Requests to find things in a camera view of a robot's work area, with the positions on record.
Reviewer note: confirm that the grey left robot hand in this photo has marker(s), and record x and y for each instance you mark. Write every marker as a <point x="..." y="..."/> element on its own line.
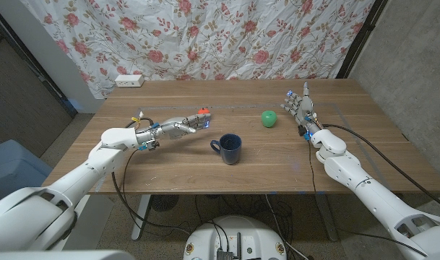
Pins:
<point x="176" y="128"/>

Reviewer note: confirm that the white power strip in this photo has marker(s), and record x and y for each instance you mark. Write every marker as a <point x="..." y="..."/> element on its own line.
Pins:
<point x="129" y="81"/>

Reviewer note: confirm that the metal table leg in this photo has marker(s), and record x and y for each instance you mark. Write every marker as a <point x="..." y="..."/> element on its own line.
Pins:
<point x="140" y="220"/>
<point x="328" y="220"/>

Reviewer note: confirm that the black backdrop pole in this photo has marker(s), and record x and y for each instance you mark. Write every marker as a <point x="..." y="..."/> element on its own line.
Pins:
<point x="360" y="36"/>

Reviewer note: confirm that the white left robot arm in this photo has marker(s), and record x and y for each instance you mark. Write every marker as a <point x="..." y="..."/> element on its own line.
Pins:
<point x="60" y="187"/>

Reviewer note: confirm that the floral fabric backdrop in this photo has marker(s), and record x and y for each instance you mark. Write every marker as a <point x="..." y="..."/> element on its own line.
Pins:
<point x="205" y="36"/>

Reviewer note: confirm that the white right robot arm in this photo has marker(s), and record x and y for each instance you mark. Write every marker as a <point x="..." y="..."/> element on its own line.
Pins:
<point x="371" y="195"/>

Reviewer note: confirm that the green toy apple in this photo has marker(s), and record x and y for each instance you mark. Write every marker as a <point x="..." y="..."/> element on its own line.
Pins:
<point x="268" y="119"/>

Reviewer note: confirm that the red toy tomato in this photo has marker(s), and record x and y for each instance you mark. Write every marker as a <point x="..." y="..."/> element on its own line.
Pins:
<point x="204" y="111"/>

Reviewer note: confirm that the white robot torso cover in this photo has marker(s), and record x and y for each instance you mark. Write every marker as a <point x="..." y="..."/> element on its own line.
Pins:
<point x="60" y="255"/>

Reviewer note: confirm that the black floor fan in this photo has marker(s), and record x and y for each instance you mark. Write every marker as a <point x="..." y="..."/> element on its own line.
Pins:
<point x="164" y="203"/>

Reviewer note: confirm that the white mat with blue shapes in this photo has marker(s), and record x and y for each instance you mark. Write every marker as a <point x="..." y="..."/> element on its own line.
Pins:
<point x="97" y="216"/>

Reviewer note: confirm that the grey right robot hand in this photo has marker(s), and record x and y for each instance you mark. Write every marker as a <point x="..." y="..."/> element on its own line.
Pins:
<point x="305" y="108"/>

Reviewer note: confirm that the dark blue mug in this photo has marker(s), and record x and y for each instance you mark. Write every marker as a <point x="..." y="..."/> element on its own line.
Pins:
<point x="230" y="153"/>

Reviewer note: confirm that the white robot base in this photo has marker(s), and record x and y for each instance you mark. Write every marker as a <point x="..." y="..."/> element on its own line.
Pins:
<point x="205" y="238"/>

